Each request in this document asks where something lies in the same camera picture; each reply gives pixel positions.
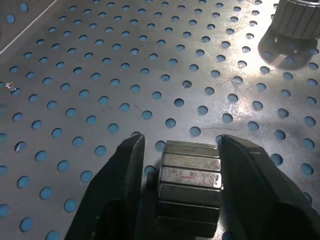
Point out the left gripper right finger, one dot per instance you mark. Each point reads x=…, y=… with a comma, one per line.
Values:
x=262, y=200

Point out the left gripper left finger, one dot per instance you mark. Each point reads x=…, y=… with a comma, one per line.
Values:
x=112, y=190

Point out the perforated metal tray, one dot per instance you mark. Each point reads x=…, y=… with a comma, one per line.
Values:
x=125, y=75

